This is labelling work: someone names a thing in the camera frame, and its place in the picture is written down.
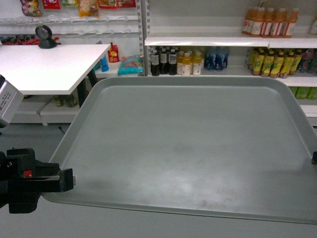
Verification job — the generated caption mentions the red mixed snack bag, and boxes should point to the red mixed snack bag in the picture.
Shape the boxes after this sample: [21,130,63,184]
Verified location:
[99,0,117,9]

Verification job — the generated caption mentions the grey silver metal tray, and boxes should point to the grey silver metal tray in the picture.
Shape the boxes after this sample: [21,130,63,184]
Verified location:
[44,76,317,224]

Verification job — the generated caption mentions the purple snack bag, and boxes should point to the purple snack bag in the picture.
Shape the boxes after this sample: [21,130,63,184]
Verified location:
[20,0,43,17]

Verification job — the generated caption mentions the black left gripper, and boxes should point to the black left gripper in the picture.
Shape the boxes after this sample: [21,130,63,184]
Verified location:
[0,148,76,214]

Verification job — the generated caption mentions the green snack bag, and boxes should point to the green snack bag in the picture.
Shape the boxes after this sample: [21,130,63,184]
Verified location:
[61,0,78,7]

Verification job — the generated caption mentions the white metal shelf unit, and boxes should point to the white metal shelf unit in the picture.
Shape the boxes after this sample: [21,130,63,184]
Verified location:
[0,0,317,126]

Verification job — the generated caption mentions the yellow chips bag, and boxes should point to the yellow chips bag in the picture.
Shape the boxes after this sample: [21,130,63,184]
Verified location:
[78,0,99,17]

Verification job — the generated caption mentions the red drink pouch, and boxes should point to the red drink pouch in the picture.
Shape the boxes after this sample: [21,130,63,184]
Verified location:
[107,42,120,63]

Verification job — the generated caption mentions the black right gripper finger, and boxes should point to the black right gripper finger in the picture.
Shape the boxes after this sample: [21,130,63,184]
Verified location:
[311,151,317,164]

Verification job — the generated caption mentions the teal snack bag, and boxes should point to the teal snack bag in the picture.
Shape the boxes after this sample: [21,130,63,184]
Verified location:
[117,55,144,76]

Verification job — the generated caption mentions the white checkout table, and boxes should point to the white checkout table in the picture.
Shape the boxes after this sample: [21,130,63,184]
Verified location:
[0,44,110,95]

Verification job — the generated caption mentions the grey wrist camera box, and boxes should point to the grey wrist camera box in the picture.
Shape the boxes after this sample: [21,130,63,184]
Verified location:
[0,75,24,128]

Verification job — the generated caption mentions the black barcode scanner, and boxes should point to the black barcode scanner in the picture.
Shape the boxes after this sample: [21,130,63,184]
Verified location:
[35,25,57,49]

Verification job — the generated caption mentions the red cartoon snack bag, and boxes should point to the red cartoon snack bag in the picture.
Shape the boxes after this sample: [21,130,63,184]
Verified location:
[116,0,136,8]

